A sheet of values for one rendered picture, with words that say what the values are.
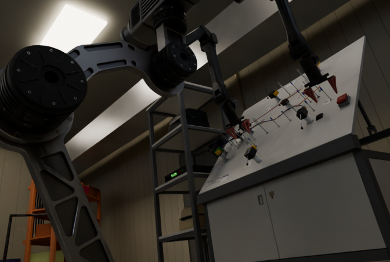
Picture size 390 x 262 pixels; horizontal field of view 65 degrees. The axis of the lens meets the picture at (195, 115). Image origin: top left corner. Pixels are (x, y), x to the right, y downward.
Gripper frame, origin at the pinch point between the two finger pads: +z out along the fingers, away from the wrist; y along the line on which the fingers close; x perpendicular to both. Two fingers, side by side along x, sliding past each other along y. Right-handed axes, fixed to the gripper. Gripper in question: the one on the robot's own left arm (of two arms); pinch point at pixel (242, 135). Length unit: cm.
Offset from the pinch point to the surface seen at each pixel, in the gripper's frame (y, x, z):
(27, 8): 264, -85, -269
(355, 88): -55, -32, 6
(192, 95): 81, -80, -44
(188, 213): 85, -12, 38
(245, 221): 25, 4, 47
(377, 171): -54, 2, 39
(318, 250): -18, 18, 62
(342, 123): -48, -8, 15
